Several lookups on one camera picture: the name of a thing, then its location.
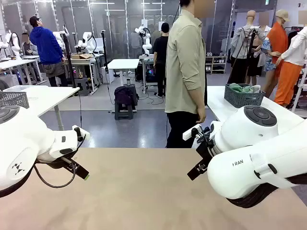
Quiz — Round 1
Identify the mannequin in blue floral dress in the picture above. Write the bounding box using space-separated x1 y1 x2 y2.
257 11 280 98

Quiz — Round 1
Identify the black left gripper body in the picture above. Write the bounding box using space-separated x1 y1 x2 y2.
35 150 81 174

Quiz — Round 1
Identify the person's right forearm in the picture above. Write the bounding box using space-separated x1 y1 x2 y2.
188 88 205 110

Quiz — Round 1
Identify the seated person in grey jacket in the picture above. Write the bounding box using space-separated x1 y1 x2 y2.
21 32 40 58

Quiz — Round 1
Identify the black right arm cable sleeve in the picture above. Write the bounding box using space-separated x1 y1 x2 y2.
226 176 307 208

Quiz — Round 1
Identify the black camera tripod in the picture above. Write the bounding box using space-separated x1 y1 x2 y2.
234 25 261 84

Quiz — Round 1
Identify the white frame work desk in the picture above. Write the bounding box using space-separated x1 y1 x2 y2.
138 55 158 94
0 58 44 85
62 55 104 93

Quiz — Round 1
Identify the mannequin in white top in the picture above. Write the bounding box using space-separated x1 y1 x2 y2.
274 11 307 107

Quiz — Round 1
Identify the person in beige shirt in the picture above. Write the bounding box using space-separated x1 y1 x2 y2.
165 0 216 149

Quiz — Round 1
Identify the black left arm cable sleeve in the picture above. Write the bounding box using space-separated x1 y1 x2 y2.
0 167 34 198

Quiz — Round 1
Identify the grey plastic stool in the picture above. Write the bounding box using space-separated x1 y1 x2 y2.
74 77 91 96

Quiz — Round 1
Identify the white metal rack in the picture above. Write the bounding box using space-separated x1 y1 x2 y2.
291 68 307 113

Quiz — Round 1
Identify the green terry towel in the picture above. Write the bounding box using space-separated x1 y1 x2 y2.
228 82 253 93

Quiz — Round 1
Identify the dark grey step stool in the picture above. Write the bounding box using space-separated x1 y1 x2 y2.
114 95 138 120

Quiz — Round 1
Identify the black computer with coloured lights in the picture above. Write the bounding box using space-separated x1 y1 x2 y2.
143 64 156 83

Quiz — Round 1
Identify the mannequin in orange jacket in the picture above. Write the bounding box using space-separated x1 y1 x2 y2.
266 9 291 72

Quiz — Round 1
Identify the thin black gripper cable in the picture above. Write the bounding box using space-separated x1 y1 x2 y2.
33 162 77 189

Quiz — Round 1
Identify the grey plastic woven basket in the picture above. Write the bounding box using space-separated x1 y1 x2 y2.
224 83 266 109
0 92 30 110

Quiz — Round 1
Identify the white height-adjustable desk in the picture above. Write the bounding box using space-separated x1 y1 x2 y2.
107 58 140 86

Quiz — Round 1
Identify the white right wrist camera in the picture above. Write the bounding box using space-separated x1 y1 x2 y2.
182 124 202 141

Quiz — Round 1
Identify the white computer case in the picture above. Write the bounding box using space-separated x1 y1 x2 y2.
100 66 115 84

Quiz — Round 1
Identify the open cardboard box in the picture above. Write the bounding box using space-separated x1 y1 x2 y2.
71 53 93 60

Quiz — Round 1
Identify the black arm cable sleeve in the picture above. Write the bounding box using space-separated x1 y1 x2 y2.
226 176 307 208
0 167 34 198

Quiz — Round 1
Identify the person in black clothes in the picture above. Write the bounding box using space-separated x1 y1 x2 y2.
152 22 169 99

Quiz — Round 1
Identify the white rounded-corner table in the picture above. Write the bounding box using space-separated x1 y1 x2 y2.
206 85 307 130
2 85 81 131

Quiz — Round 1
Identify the black camera stand pole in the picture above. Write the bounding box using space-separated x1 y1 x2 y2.
100 30 110 72
59 23 77 89

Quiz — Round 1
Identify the black backpack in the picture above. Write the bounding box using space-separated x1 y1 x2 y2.
114 86 135 106

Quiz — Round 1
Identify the wooden shoe shelf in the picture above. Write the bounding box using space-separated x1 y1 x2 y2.
205 55 228 74

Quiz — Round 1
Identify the person's right hand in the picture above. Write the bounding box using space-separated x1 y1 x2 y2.
196 106 207 124

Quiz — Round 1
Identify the mannequin in grey top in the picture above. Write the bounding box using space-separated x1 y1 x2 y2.
227 10 262 84

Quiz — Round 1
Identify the person in blue hoodie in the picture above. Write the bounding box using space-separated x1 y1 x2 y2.
29 15 69 87

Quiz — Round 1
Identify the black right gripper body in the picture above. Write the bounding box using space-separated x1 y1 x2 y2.
196 141 216 169

